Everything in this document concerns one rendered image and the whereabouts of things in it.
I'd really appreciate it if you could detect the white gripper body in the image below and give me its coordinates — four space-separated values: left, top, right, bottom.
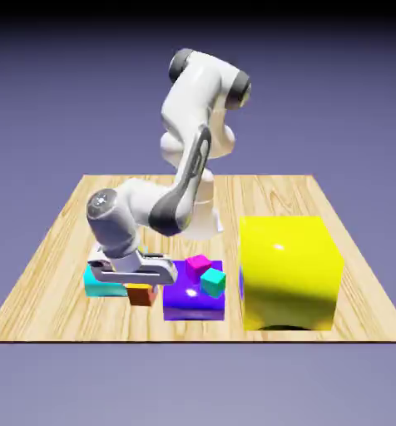
87 254 179 286

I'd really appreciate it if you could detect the small orange cube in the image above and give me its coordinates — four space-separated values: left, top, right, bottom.
125 282 159 307

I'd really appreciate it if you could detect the small magenta cube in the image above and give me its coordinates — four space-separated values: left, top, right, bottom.
185 254 213 284

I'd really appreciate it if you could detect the small teal cube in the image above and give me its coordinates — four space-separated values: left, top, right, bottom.
200 268 227 300

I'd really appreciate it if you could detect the large cyan box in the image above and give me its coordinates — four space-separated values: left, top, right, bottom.
83 264 129 298

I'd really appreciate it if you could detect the large purple box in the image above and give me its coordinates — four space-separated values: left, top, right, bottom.
162 260 226 322

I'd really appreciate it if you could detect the large yellow box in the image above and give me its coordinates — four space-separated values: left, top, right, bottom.
238 215 345 333

